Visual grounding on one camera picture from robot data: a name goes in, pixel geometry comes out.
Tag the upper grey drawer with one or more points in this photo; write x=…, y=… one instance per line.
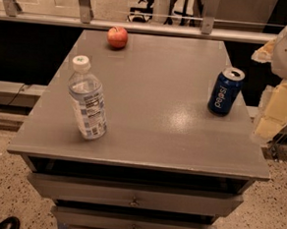
x=135, y=195

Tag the black office chair base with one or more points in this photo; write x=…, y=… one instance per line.
x=147, y=5

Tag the grey drawer cabinet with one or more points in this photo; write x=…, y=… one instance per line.
x=159, y=130

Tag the clear plastic water bottle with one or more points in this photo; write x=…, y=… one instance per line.
x=86, y=92

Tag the grey drawer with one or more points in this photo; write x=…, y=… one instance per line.
x=108, y=220
x=135, y=195

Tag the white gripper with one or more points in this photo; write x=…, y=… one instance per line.
x=273, y=117

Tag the red apple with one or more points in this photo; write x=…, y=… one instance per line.
x=117, y=37

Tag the metal railing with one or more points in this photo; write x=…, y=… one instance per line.
x=234, y=20

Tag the lower grey drawer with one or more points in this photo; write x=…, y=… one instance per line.
x=108, y=220

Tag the blue pepsi can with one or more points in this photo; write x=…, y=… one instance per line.
x=226, y=89

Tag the black shoe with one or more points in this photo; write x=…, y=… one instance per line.
x=10, y=223

